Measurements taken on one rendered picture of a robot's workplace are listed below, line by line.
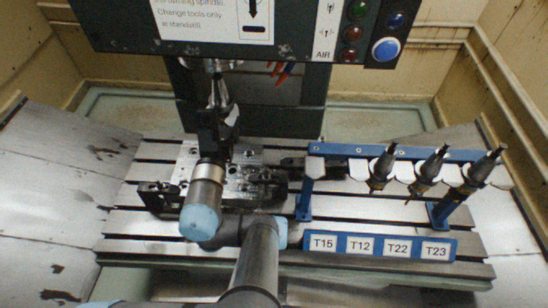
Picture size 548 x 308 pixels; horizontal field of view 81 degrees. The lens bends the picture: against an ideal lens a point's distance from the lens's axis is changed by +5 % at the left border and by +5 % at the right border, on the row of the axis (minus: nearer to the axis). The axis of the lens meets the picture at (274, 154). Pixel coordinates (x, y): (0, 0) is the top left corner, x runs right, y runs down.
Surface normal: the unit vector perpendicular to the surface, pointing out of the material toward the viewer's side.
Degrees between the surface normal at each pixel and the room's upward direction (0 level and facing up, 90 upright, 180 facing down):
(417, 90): 90
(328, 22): 90
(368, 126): 0
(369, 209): 0
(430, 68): 90
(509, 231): 24
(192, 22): 90
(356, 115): 0
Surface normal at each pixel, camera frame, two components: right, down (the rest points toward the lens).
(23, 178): 0.42, -0.55
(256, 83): -0.06, 0.78
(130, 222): 0.01, -0.62
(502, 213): -0.40, -0.59
